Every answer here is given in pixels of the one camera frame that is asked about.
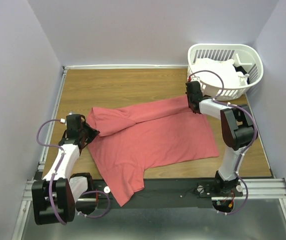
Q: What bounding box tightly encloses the red t shirt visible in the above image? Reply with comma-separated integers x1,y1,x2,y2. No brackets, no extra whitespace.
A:
87,96,219,206

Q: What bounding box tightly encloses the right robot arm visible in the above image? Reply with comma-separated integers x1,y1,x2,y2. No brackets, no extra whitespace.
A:
185,81,258,196

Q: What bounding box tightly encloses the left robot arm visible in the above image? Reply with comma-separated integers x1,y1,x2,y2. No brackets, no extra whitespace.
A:
32,114,99,225

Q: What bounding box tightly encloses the white laundry basket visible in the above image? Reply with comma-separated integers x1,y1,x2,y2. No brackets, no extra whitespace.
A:
187,43,263,101

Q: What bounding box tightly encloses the white t shirt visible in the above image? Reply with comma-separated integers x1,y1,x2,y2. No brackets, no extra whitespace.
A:
191,58,246,89

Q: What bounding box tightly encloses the black garment in basket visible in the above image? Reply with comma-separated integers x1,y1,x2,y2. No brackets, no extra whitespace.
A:
234,66,249,86

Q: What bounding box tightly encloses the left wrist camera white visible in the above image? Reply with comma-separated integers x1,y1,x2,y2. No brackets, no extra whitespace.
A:
59,111,74,125

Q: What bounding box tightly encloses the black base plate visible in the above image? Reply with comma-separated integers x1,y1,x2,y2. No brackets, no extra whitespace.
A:
75,177,244,213

